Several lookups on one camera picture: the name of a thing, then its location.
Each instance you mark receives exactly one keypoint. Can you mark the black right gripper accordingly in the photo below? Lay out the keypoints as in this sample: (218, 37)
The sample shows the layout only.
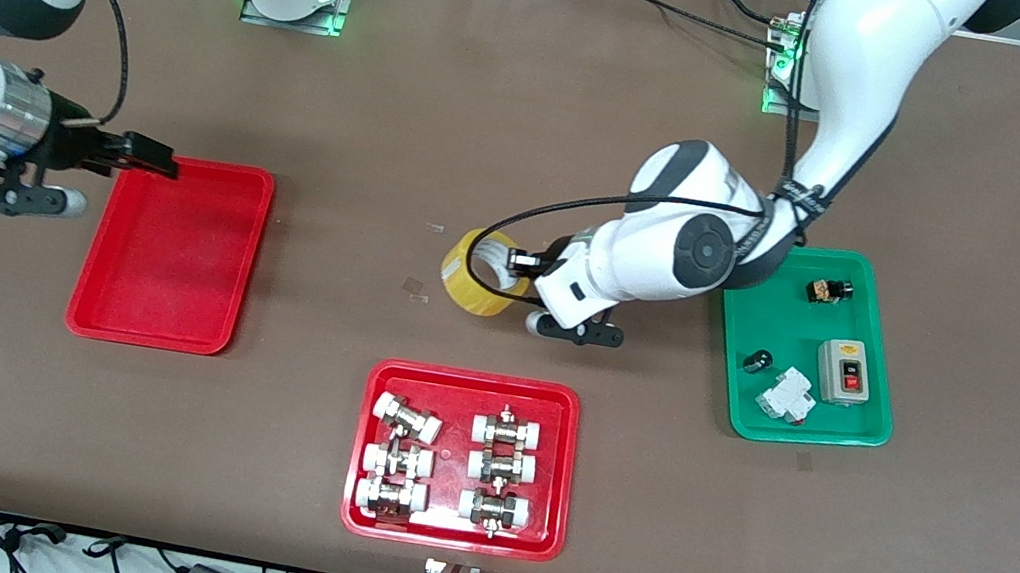
(71, 145)

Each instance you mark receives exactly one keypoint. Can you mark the red tray holding fittings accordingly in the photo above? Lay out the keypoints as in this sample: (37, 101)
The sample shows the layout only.
(443, 529)

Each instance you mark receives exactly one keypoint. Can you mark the green plastic tray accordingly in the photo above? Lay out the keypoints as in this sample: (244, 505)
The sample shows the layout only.
(754, 414)

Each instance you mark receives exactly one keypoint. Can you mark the black and gold component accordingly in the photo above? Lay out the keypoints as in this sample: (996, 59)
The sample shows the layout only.
(828, 291)

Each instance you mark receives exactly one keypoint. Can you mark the white metal pipe valve fitting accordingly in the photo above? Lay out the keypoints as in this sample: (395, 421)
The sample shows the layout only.
(396, 460)
(406, 418)
(494, 509)
(501, 467)
(508, 430)
(390, 498)

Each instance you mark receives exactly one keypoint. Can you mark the yellow transparent tape roll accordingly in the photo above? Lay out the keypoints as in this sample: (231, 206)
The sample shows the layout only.
(464, 290)

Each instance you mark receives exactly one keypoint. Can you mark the empty red plastic tray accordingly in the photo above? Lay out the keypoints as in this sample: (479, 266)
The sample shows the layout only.
(168, 276)

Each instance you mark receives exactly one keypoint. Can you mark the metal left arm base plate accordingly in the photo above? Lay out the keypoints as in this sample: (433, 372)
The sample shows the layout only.
(773, 105)

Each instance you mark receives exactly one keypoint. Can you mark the grey push-button switch box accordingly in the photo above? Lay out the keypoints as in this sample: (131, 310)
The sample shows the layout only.
(851, 373)

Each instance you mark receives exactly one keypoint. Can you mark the brown table mat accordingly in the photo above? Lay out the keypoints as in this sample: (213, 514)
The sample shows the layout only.
(454, 117)

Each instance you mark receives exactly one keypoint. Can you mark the white circuit breaker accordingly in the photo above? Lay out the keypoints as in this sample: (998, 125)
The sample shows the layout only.
(787, 397)

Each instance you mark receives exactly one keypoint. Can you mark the small black cylinder component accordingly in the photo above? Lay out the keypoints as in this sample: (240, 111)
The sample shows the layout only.
(757, 362)

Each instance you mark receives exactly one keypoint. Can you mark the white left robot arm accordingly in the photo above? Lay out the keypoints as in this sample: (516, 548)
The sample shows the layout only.
(868, 57)

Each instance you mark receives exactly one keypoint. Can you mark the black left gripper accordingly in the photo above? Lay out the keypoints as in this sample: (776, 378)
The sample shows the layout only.
(560, 251)

